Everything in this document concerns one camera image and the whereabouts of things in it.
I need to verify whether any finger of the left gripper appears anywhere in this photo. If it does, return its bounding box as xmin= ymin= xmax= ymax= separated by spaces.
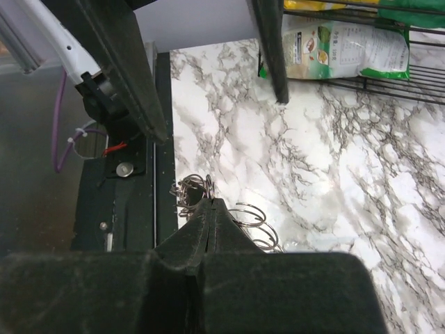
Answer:
xmin=251 ymin=0 xmax=289 ymax=104
xmin=75 ymin=1 xmax=168 ymax=144

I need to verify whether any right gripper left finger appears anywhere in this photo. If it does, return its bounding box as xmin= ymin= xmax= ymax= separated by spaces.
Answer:
xmin=1 ymin=200 xmax=212 ymax=333

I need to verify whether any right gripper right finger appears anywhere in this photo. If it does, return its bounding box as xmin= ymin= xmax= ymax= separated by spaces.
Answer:
xmin=201 ymin=197 xmax=390 ymax=334

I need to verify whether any metal disc with keyrings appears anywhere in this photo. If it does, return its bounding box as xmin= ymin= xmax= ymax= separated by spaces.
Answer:
xmin=170 ymin=173 xmax=284 ymax=253

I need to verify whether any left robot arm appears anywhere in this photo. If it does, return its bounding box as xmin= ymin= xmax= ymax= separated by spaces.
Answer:
xmin=18 ymin=1 xmax=168 ymax=143

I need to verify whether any yellow Lays chip bag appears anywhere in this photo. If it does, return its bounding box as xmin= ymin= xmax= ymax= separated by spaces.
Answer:
xmin=284 ymin=0 xmax=380 ymax=11

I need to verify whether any white green package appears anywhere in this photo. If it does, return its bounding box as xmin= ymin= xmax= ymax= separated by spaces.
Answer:
xmin=282 ymin=17 xmax=410 ymax=80

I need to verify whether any brown and green bag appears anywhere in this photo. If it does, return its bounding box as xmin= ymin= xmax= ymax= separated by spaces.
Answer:
xmin=378 ymin=0 xmax=444 ymax=29

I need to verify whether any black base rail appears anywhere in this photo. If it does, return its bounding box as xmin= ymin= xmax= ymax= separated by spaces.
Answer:
xmin=70 ymin=52 xmax=179 ymax=252

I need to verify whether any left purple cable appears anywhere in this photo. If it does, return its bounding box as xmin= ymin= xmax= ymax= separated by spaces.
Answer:
xmin=50 ymin=69 xmax=109 ymax=173

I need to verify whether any black wire rack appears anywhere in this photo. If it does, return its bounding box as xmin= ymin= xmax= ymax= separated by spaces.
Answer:
xmin=257 ymin=0 xmax=445 ymax=105

